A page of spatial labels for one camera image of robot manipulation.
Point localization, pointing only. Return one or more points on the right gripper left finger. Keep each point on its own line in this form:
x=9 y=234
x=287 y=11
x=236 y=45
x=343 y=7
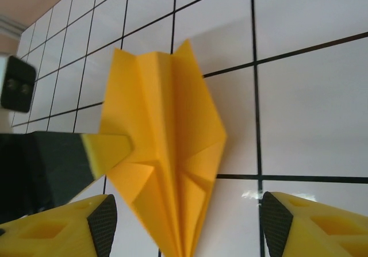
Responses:
x=57 y=234

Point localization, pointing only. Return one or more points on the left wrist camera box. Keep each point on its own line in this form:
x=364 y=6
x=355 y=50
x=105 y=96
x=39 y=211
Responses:
x=17 y=84

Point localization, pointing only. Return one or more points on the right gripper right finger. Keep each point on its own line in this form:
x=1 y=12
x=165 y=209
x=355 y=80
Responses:
x=322 y=234

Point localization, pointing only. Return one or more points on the orange cloth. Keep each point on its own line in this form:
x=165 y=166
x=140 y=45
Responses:
x=172 y=124

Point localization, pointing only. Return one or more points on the white grid mat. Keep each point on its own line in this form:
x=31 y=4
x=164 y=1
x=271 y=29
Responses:
x=302 y=110

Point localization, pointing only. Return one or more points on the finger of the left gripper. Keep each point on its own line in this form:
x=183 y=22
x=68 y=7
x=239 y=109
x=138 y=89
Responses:
x=106 y=150

